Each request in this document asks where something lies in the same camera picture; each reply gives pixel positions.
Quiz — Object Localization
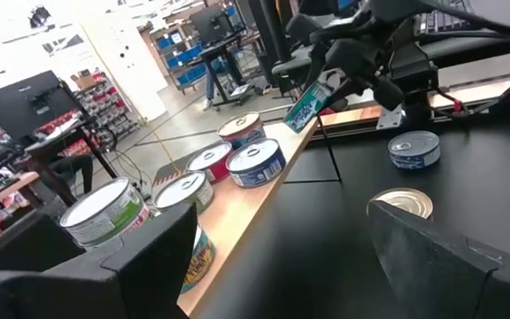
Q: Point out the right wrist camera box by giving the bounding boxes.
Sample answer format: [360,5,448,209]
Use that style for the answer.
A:
[325,38,378,80]

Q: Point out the black table mat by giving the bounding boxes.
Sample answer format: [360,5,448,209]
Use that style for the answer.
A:
[190,110,510,319]

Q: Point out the silver can yellow teal label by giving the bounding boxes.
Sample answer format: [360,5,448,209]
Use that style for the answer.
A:
[179,221,217,294]

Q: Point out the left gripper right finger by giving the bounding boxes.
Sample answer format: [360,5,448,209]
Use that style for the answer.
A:
[367,199,510,319]

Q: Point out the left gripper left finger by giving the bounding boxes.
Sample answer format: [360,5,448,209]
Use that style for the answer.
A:
[0,203,198,319]

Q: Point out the tangled black floor cables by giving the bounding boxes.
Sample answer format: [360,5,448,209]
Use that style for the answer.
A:
[104,148,154,200]

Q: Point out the black stand pole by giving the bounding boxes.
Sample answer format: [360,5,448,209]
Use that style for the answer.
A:
[248,0,291,63]

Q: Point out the yellow floor cable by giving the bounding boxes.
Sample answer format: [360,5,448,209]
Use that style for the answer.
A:
[142,119,181,174]

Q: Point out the silver tuna can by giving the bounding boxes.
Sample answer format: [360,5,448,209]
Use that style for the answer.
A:
[152,170,215,214]

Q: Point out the grey desk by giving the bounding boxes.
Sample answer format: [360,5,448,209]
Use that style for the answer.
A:
[272,12,510,76]

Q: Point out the brown background desk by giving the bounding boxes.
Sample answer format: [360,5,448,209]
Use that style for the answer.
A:
[0,119,119,209]

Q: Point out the metal mounting plate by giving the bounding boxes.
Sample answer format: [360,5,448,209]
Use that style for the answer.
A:
[376,104,405,130]

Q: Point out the silver can dark blue label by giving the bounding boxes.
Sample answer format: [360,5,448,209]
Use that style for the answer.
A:
[226,137,287,189]
[387,129,441,171]

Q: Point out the black keyboard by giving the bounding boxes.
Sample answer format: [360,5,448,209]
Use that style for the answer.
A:
[418,0,477,35]

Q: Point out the silver can red label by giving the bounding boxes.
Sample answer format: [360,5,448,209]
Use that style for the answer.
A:
[185,140,235,185]

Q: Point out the wooden shelf black legs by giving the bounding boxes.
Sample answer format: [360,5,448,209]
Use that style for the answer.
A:
[148,117,343,318]

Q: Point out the shelving with blue bins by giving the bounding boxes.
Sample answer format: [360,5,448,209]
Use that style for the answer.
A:
[151,21,220,92]

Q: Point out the striped hazard tape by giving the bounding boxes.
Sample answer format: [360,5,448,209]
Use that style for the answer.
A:
[151,161,186,187]

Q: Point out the black aluminium table frame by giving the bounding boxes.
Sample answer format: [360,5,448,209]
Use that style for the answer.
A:
[321,66,510,143]

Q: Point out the gold can pink blue label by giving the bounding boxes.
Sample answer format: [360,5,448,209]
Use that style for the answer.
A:
[367,187,434,221]
[217,110,267,150]

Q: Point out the silver can green white label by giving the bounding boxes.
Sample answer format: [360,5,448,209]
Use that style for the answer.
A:
[58,176,145,247]
[81,206,151,250]

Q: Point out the shelving with red bins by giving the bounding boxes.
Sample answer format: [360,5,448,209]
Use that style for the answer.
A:
[73,73,139,143]

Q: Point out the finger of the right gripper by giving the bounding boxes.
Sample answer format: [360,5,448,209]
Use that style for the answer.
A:
[304,46,327,89]
[325,79,367,107]

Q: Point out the black background desk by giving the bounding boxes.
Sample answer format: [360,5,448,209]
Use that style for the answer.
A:
[197,35,256,107]

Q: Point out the black background monitor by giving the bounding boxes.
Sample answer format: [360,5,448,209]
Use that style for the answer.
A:
[0,69,79,141]
[190,6,236,45]

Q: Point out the black ceiling lamp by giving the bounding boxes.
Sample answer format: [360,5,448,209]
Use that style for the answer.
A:
[27,4,52,28]

